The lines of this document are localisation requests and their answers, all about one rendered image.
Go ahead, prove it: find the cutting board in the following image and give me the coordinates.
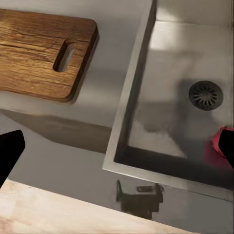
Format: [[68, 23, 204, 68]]
[[0, 9, 98, 103]]

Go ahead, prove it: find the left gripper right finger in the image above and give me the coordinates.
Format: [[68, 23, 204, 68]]
[[218, 130, 234, 169]]

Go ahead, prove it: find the vidalia onion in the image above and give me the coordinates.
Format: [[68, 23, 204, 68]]
[[213, 125, 234, 160]]

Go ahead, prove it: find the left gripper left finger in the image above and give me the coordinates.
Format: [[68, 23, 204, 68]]
[[0, 130, 25, 187]]

